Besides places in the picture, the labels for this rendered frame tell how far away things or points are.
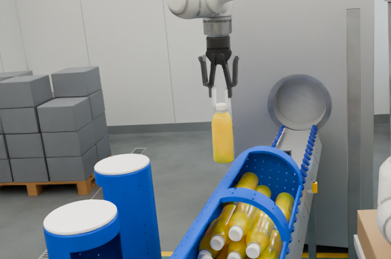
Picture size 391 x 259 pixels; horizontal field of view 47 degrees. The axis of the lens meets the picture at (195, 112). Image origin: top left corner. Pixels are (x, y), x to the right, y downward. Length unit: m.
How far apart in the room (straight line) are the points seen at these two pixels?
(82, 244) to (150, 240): 0.72
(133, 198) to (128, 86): 4.30
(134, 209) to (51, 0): 4.81
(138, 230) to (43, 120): 2.56
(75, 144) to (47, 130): 0.31
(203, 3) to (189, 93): 5.07
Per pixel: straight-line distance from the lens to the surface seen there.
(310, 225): 3.10
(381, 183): 1.18
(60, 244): 1.77
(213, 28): 1.40
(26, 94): 4.71
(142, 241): 2.37
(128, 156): 2.42
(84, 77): 4.85
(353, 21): 2.18
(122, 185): 2.23
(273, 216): 1.36
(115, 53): 6.44
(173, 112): 6.38
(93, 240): 1.75
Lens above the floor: 1.80
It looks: 14 degrees down
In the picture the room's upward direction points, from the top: 5 degrees counter-clockwise
